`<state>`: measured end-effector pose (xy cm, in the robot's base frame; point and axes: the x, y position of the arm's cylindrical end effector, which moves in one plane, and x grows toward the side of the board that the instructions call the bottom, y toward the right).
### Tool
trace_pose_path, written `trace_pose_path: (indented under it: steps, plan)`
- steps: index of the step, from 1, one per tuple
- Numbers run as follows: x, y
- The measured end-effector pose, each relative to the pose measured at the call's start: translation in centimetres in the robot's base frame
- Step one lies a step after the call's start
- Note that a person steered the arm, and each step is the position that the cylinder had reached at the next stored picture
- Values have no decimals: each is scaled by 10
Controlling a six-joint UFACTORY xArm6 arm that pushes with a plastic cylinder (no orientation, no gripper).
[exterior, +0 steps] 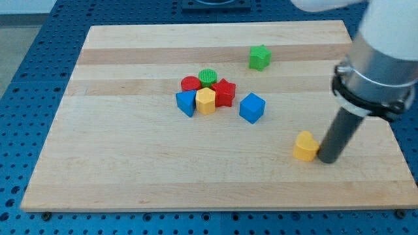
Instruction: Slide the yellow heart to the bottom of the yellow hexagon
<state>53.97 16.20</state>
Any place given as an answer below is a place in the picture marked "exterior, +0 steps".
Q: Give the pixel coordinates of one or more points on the yellow heart block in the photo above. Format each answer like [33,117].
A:
[305,147]

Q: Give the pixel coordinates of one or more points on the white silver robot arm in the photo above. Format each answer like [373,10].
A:
[378,74]

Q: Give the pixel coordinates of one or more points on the yellow hexagon block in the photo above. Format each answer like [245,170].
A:
[206,101]

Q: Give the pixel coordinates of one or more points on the light wooden board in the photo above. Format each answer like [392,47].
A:
[119,142]

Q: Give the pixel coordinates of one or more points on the blue triangle block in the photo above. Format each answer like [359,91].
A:
[186,102]

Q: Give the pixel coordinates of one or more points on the red star block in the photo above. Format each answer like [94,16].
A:
[225,93]

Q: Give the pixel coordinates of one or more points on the red cylinder block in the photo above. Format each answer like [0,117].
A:
[189,83]

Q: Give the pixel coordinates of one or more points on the green ribbed cylinder block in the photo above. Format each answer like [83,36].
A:
[207,77]

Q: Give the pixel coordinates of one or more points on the blue cube block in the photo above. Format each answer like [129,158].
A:
[252,108]

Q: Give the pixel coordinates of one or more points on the green star block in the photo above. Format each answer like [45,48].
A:
[259,57]

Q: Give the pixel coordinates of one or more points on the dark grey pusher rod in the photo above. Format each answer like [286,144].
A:
[342,128]

